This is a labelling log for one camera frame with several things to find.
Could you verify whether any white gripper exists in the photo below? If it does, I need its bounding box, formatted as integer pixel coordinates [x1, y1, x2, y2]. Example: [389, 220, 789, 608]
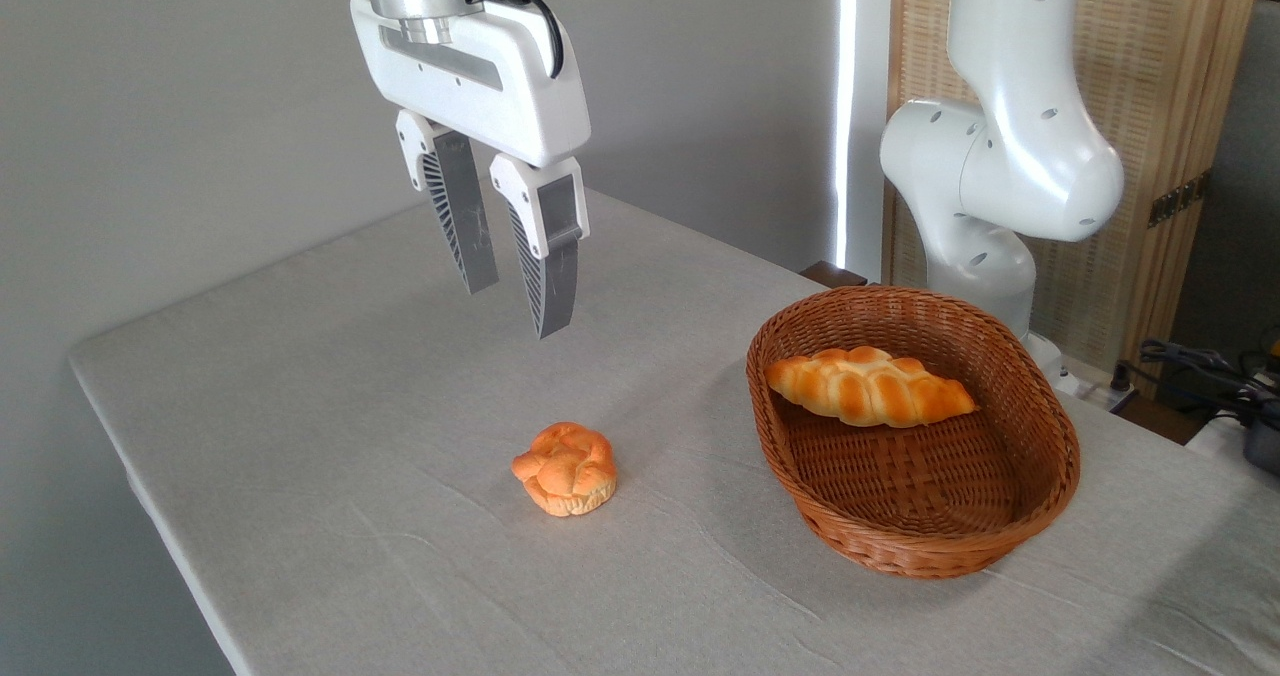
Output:
[348, 0, 592, 340]

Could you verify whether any long braided bread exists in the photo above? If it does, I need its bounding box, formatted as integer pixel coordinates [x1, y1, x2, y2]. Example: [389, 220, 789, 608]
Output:
[766, 346, 979, 429]

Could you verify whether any round knotted bread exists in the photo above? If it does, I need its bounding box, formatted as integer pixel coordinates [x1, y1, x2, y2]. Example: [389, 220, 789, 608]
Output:
[511, 422, 618, 518]

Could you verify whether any dark brown wooden furniture corner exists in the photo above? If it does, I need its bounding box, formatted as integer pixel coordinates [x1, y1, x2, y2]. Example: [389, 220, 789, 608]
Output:
[800, 261, 869, 289]

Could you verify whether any light grey tablecloth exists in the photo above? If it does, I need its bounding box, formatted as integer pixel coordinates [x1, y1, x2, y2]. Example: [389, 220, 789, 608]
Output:
[68, 188, 1280, 676]

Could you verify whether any brown wicker basket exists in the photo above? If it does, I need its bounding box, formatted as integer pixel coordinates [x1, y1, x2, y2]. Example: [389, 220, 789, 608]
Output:
[746, 285, 1082, 581]

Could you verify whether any white power strip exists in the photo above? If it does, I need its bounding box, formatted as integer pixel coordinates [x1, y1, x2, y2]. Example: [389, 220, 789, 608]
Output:
[1072, 381, 1139, 415]

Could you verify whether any wooden bamboo folding screen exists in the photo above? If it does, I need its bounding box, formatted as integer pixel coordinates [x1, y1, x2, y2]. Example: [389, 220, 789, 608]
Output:
[885, 0, 1266, 397]

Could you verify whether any black screen hinge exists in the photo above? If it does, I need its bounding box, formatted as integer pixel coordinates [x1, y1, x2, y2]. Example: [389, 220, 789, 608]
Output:
[1148, 171, 1211, 228]

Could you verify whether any black cable bundle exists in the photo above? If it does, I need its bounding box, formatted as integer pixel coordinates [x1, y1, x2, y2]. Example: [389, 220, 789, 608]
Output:
[1118, 339, 1280, 427]

